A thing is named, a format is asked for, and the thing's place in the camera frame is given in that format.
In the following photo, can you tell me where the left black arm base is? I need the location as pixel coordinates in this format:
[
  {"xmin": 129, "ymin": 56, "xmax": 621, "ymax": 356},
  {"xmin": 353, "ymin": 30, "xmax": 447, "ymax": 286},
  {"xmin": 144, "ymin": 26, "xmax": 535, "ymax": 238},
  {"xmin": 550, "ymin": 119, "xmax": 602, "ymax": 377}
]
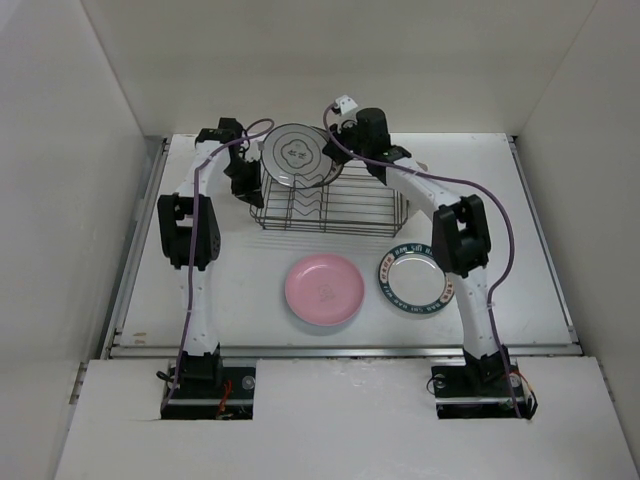
[{"xmin": 160, "ymin": 366, "xmax": 256, "ymax": 421}]

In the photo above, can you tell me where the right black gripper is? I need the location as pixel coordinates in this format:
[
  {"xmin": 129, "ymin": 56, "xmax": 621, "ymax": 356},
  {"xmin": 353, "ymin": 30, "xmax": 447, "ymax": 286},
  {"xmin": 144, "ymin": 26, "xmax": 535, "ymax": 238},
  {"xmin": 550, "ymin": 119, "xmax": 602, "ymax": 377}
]
[{"xmin": 323, "ymin": 118, "xmax": 369, "ymax": 165}]

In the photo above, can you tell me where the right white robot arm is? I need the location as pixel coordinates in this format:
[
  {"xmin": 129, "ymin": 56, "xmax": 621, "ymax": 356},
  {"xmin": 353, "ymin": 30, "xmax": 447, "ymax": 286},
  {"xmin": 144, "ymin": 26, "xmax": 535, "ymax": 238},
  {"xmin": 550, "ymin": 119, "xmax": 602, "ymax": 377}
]
[{"xmin": 323, "ymin": 102, "xmax": 504, "ymax": 398}]

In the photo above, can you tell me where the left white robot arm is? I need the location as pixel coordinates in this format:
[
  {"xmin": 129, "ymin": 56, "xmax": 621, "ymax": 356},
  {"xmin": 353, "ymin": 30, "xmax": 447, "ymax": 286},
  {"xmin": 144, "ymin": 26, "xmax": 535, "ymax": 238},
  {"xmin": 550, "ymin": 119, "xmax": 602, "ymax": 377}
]
[{"xmin": 157, "ymin": 117, "xmax": 264, "ymax": 400}]

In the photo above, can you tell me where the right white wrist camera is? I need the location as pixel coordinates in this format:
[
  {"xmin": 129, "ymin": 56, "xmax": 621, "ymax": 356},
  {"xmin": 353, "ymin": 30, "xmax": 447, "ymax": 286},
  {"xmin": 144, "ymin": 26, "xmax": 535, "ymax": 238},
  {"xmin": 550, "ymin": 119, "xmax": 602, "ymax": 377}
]
[{"xmin": 330, "ymin": 95, "xmax": 359, "ymax": 125}]

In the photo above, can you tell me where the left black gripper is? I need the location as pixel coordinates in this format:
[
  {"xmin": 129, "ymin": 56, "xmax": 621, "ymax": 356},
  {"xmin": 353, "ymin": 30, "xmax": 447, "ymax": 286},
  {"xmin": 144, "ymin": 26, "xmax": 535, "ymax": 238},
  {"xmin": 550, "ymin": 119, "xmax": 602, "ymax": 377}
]
[{"xmin": 224, "ymin": 158, "xmax": 264, "ymax": 210}]

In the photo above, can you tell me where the patterned ceramic plate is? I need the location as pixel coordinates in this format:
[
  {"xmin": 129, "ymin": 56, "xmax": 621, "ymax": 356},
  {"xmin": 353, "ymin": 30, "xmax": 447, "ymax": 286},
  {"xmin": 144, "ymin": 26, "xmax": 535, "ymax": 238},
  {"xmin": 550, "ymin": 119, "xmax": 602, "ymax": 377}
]
[
  {"xmin": 377, "ymin": 242, "xmax": 455, "ymax": 316},
  {"xmin": 261, "ymin": 123, "xmax": 333, "ymax": 189}
]

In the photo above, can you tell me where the pink plastic plate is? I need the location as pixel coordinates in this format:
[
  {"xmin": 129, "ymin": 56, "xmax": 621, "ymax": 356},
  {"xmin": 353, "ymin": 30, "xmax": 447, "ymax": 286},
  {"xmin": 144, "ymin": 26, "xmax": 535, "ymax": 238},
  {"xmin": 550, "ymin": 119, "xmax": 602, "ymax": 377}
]
[{"xmin": 284, "ymin": 253, "xmax": 366, "ymax": 327}]

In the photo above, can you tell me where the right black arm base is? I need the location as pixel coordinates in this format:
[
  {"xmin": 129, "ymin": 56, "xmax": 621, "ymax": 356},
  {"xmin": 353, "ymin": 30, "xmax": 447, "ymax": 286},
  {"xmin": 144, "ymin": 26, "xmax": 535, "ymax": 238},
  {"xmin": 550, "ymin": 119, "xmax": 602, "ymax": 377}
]
[{"xmin": 426, "ymin": 364, "xmax": 539, "ymax": 420}]

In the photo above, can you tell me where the grey wire dish rack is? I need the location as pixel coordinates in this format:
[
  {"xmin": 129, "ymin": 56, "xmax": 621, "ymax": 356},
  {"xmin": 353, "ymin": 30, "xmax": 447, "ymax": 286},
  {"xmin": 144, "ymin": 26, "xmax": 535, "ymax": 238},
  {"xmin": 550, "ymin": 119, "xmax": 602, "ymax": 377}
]
[{"xmin": 249, "ymin": 161, "xmax": 409, "ymax": 237}]

